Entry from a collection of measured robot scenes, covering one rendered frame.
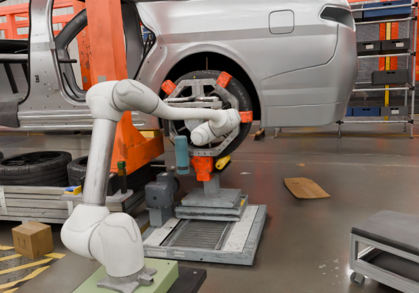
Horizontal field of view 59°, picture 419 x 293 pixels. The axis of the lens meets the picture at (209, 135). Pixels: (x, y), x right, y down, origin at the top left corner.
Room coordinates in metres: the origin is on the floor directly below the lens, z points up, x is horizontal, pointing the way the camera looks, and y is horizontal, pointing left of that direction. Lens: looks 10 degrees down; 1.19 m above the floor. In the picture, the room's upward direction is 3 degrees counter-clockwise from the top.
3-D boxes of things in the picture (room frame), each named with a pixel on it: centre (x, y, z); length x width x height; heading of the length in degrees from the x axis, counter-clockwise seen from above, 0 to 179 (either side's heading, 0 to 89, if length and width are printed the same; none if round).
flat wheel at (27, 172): (3.21, 1.57, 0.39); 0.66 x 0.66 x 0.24
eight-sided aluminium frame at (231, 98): (2.61, 0.05, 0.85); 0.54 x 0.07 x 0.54; 74
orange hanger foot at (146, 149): (2.81, 0.53, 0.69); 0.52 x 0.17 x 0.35; 164
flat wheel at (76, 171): (3.00, 0.84, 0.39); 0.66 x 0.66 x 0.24
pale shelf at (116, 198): (2.30, 0.75, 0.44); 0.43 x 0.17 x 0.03; 74
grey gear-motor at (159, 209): (2.70, 0.35, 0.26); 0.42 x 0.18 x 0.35; 164
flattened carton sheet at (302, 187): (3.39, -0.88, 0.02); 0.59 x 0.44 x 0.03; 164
